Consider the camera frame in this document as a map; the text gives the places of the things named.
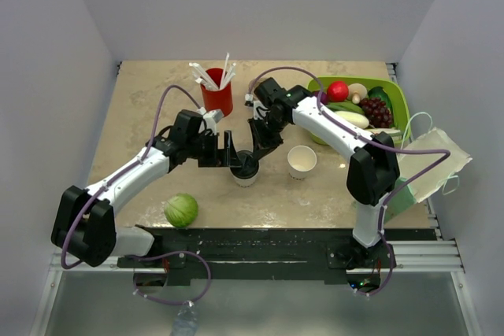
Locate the green plastic bin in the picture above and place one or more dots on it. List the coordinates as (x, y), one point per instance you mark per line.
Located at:
(400, 110)

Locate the white paper coffee cup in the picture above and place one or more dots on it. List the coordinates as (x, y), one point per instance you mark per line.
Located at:
(245, 179)
(301, 161)

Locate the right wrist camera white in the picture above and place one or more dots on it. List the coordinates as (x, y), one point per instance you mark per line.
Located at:
(259, 111)

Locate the white mushroom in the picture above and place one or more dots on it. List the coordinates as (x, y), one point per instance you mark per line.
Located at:
(356, 92)

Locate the white wrapped straw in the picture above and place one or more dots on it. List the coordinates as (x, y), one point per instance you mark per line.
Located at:
(224, 70)
(202, 77)
(229, 75)

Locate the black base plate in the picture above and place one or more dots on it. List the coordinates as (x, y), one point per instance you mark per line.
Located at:
(317, 254)

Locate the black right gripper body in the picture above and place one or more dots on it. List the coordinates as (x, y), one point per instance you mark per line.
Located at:
(275, 125)

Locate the dark red grapes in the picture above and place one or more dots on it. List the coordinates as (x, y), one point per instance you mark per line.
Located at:
(378, 112)

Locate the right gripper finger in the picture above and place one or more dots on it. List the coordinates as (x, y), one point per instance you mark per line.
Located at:
(258, 130)
(265, 143)

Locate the black plastic cup lid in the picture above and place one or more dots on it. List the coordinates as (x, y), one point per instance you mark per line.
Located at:
(248, 165)

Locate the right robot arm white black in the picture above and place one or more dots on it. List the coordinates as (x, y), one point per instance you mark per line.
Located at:
(372, 162)

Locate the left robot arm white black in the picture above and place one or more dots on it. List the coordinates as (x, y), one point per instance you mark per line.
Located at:
(85, 222)

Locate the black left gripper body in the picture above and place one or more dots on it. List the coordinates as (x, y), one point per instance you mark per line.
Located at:
(204, 145)

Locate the green pepper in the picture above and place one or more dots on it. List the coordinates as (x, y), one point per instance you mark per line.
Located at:
(345, 106)

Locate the dark green leafy vegetable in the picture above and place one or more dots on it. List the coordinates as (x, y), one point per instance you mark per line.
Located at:
(378, 92)

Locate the red ribbed cup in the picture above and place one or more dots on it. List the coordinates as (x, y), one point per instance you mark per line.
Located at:
(221, 99)

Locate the green cabbage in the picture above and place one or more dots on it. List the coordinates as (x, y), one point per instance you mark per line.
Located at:
(181, 210)

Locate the green paper bag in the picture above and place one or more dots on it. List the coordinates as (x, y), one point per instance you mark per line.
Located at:
(402, 201)

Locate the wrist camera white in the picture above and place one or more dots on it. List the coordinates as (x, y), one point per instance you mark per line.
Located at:
(259, 111)
(210, 119)

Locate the red apple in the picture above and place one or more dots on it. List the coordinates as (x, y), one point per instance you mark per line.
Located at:
(337, 91)

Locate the aluminium frame rail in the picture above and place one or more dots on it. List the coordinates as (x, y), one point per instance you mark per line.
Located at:
(434, 256)

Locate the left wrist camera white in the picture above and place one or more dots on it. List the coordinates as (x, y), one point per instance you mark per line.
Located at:
(210, 119)

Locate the white radish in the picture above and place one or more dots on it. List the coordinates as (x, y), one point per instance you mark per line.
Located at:
(355, 119)

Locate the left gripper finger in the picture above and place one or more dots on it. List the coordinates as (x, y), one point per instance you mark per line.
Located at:
(213, 162)
(231, 158)

